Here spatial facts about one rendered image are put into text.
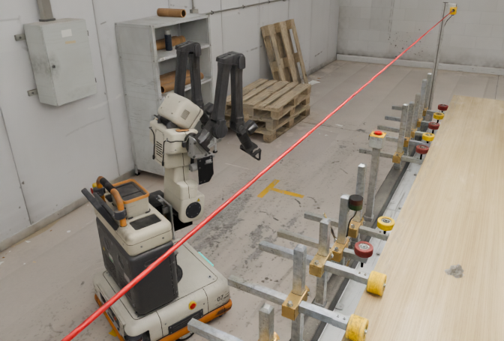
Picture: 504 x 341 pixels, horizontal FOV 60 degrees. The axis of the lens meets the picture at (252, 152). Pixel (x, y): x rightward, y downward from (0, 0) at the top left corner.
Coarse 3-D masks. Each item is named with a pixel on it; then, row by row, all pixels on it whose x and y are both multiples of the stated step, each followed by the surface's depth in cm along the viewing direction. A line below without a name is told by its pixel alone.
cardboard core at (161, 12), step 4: (160, 8) 430; (164, 8) 428; (168, 8) 426; (172, 8) 425; (160, 12) 428; (164, 12) 426; (168, 12) 424; (172, 12) 422; (176, 12) 419; (180, 12) 417; (184, 12) 423; (172, 16) 426; (176, 16) 423; (180, 16) 421; (184, 16) 423
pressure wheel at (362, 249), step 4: (356, 244) 191; (360, 244) 191; (364, 244) 191; (368, 244) 191; (356, 248) 188; (360, 248) 188; (364, 248) 189; (368, 248) 188; (372, 248) 188; (356, 252) 189; (360, 252) 187; (364, 252) 186; (368, 252) 186; (372, 252) 188; (360, 256) 188; (364, 256) 187; (368, 256) 187
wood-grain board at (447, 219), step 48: (432, 144) 293; (480, 144) 292; (432, 192) 233; (480, 192) 233; (432, 240) 194; (480, 240) 193; (432, 288) 166; (480, 288) 166; (384, 336) 145; (432, 336) 145; (480, 336) 145
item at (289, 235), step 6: (282, 234) 208; (288, 234) 207; (294, 234) 207; (294, 240) 206; (300, 240) 204; (306, 240) 202; (312, 240) 202; (318, 240) 202; (312, 246) 202; (318, 246) 200; (330, 246) 198; (348, 252) 193; (348, 258) 194; (354, 258) 193; (360, 258) 191; (366, 258) 189
